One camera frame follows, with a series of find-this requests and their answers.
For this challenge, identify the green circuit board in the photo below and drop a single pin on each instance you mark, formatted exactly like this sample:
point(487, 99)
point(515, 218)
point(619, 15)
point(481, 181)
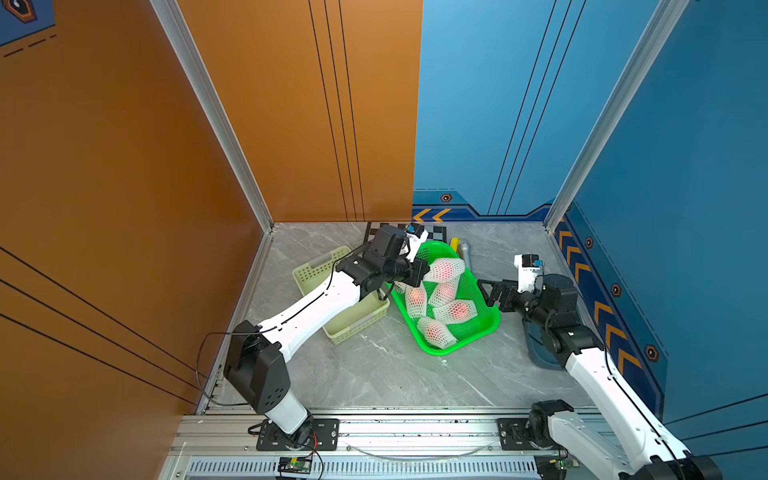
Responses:
point(294, 467)

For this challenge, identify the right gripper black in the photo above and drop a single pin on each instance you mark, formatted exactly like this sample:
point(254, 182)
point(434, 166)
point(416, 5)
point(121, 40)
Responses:
point(510, 290)

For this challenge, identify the black white checkerboard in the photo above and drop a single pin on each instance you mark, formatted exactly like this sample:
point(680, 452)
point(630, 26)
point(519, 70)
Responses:
point(436, 233)

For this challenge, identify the pale green plastic basket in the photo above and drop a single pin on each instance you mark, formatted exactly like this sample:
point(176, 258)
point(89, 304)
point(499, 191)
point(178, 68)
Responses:
point(341, 312)

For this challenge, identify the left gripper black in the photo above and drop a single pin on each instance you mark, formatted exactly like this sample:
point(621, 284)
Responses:
point(418, 268)

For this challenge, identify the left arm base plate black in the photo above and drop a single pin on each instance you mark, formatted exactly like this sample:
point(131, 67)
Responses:
point(319, 434)

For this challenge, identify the right aluminium corner post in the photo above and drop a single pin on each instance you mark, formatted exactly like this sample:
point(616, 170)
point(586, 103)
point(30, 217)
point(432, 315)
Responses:
point(652, 40)

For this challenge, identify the grey cylinder yellow tip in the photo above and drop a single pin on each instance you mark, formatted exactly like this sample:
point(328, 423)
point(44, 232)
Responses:
point(463, 250)

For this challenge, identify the aluminium corner post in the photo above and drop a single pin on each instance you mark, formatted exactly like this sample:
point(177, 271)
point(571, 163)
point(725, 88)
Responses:
point(652, 40)
point(176, 29)

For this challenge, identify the dark teal plastic tray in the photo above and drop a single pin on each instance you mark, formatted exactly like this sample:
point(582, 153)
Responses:
point(537, 351)

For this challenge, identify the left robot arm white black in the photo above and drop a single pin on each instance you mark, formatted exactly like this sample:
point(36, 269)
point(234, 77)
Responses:
point(257, 357)

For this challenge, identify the left aluminium corner post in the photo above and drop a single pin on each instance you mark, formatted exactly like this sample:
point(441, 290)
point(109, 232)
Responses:
point(176, 29)

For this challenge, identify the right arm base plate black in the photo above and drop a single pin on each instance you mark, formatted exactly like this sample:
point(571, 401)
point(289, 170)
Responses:
point(522, 434)

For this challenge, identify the bright green plastic basket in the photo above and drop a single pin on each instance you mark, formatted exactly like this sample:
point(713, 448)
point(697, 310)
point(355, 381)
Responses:
point(486, 322)

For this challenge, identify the aluminium front rail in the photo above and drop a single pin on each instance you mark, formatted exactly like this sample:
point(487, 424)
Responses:
point(372, 444)

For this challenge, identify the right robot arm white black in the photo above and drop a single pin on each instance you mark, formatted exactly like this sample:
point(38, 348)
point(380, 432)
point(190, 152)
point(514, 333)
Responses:
point(645, 448)

